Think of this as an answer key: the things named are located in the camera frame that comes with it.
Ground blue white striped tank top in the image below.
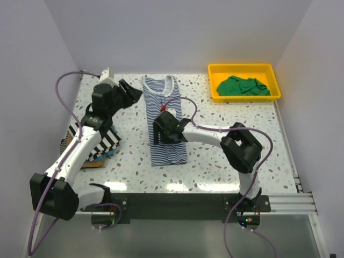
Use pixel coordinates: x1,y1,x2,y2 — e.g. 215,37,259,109
142,75,188,166

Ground purple cable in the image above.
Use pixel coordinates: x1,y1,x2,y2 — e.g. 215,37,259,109
27,70,103,256
164,96,277,258

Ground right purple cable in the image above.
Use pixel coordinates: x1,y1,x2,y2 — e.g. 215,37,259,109
164,96,277,258

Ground black white thin-striped tank top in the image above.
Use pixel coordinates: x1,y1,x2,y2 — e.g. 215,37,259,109
60,138,68,155

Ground yellow plastic tray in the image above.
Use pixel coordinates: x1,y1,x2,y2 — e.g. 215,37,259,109
208,63,282,103

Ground black white wide-striped tank top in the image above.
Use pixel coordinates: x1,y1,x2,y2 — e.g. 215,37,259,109
60,123,121,163

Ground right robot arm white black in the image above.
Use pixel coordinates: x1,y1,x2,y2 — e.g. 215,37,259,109
153,111,262,211

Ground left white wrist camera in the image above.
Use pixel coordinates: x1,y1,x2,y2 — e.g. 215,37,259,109
98,67,118,87

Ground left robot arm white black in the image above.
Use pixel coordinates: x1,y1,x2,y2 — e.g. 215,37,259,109
30,79,142,221

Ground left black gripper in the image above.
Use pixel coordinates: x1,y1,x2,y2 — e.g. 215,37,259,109
107,78,142,116

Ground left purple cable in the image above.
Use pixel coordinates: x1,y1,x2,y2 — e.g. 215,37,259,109
27,70,103,256

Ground light blue folded tank top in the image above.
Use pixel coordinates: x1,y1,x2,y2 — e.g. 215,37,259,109
86,125,121,162

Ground green tank top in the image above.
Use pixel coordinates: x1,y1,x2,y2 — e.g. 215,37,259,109
217,75,271,96

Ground tan folded tank top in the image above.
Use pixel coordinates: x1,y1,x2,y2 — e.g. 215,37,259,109
65,133,105,169

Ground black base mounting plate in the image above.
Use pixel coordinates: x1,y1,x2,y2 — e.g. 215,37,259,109
81,193,271,224

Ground aluminium frame rail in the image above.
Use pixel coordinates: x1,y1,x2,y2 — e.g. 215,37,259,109
269,193,318,215

